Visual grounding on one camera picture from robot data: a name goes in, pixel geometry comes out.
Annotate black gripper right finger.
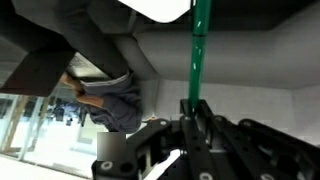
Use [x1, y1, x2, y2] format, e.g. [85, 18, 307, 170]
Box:
[196, 99, 320, 180]

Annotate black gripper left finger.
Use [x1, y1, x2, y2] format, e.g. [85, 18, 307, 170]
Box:
[91, 99, 218, 180]

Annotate person in blue shirt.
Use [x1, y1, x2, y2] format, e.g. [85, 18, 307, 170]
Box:
[13, 0, 145, 162]

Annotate grey sofa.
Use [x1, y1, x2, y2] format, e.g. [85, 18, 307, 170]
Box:
[109, 19, 320, 148]

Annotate white side table orange frame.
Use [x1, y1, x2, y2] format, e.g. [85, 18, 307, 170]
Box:
[118, 0, 195, 24]

